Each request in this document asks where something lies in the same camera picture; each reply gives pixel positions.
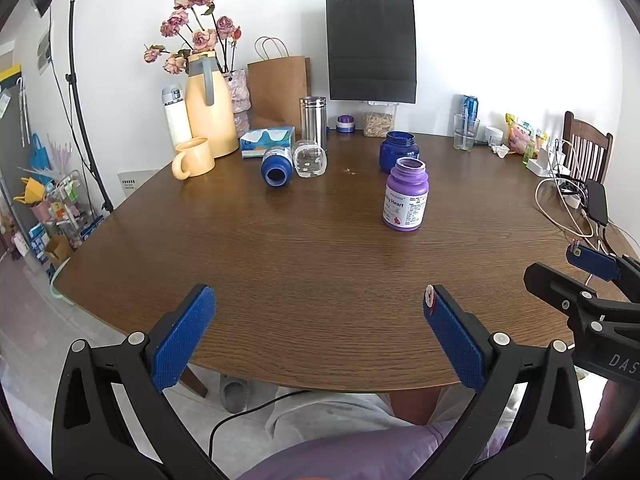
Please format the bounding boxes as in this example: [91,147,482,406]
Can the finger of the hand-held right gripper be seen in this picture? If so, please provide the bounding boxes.
[524,261,609,332]
[566,242,640,304]

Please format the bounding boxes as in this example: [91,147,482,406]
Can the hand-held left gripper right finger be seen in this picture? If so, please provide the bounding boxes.
[422,284,587,480]

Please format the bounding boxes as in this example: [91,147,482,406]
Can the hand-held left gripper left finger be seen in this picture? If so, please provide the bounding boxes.
[51,284,236,480]

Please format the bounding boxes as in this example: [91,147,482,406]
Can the person's right forearm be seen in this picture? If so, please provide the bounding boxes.
[589,379,640,463]

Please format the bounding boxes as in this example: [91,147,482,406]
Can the wooden table leg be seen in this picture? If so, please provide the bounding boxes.
[179,364,209,399]

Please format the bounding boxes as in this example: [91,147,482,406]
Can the black phone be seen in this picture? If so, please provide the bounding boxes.
[585,178,610,226]

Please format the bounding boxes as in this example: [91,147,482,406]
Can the person's bare leg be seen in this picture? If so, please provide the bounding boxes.
[389,388,442,427]

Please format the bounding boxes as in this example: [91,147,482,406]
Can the grey slipper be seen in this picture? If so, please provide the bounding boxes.
[222,375,256,414]

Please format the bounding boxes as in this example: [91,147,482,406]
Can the white power strip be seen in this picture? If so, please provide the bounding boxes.
[526,152,567,177]

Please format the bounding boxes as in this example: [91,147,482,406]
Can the wooden chair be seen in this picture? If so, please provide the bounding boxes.
[562,110,614,187]

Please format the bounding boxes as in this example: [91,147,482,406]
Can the person's white shorts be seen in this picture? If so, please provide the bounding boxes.
[264,388,507,443]

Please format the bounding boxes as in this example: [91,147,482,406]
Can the colourful snack packets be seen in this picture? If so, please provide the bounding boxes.
[504,113,549,154]

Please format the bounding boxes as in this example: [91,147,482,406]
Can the person's purple shirt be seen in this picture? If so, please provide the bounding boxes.
[234,421,502,480]

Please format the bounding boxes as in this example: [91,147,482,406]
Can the purple plastic bottle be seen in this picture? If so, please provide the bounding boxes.
[383,157,430,232]

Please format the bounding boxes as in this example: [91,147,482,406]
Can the drinking glass with straw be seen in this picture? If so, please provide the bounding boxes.
[453,112,481,151]

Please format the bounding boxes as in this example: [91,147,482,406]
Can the cluttered storage rack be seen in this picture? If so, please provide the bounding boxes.
[14,170,103,267]

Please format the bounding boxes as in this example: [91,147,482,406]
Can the yellow mug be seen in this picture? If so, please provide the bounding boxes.
[171,137,216,180]

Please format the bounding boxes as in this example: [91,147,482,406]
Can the blue bottle lying down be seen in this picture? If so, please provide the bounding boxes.
[261,146,294,189]

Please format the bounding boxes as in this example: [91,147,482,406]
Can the dark blue jar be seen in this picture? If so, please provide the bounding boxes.
[379,131,420,174]

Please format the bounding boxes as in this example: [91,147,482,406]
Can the blue tissue box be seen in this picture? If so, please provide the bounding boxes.
[239,126,296,160]

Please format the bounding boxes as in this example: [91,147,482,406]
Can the clear plastic jar lying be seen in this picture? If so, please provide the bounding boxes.
[291,140,329,179]

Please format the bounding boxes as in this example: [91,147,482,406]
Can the white thermos bottle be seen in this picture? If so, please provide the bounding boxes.
[161,84,193,150]

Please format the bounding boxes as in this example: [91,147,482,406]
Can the yellow thermos jug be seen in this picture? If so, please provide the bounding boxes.
[184,52,240,158]

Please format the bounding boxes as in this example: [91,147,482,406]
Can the clear cereal container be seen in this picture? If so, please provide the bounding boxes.
[362,101,399,139]

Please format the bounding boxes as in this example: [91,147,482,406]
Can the blue tote bag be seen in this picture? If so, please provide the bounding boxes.
[29,133,54,171]

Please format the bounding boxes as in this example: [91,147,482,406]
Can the black light stand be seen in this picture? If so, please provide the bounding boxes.
[64,0,115,212]

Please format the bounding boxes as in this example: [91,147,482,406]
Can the pink wrapped vase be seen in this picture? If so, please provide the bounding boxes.
[222,68,251,139]

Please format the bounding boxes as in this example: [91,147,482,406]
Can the steel tumbler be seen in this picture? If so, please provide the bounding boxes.
[299,96,328,151]

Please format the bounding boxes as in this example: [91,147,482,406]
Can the brown paper bag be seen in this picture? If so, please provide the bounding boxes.
[247,36,311,136]

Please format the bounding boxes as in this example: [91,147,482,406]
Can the black paper bag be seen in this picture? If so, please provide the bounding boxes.
[326,0,419,105]

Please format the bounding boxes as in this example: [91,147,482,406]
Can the dried pink roses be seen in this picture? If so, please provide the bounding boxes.
[144,0,244,75]

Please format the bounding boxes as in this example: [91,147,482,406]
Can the black floor cable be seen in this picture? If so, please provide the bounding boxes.
[208,389,312,462]

